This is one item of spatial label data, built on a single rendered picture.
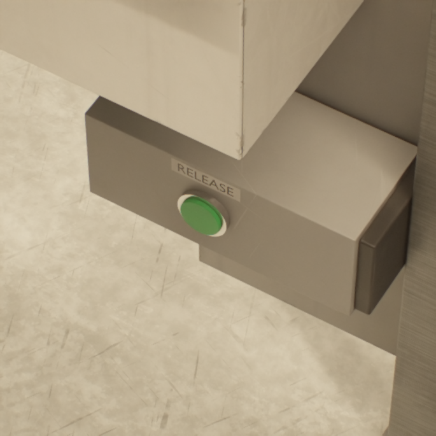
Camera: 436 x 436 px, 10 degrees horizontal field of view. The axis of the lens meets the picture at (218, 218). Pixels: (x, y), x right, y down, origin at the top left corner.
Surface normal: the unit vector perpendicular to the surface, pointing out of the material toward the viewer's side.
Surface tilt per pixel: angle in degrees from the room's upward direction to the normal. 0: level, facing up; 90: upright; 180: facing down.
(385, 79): 90
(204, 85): 90
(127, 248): 0
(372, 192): 0
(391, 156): 0
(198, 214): 90
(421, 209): 90
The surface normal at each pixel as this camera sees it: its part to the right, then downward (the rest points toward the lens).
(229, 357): 0.00, -0.62
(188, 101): -0.51, 0.68
